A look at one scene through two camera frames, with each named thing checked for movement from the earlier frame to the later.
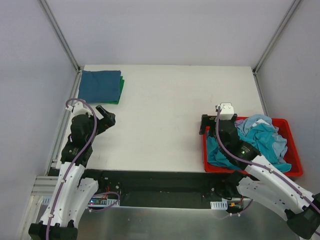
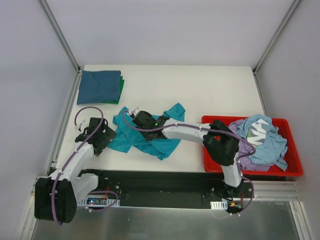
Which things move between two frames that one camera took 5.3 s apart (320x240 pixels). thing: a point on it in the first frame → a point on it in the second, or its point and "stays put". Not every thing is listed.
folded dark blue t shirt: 99,86 stays put
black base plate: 191,188 stays put
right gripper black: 206,124 → 139,119
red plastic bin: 293,156 stays put
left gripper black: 104,120 → 105,139
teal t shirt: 260,137 → 130,135
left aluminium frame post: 66,45 stays put
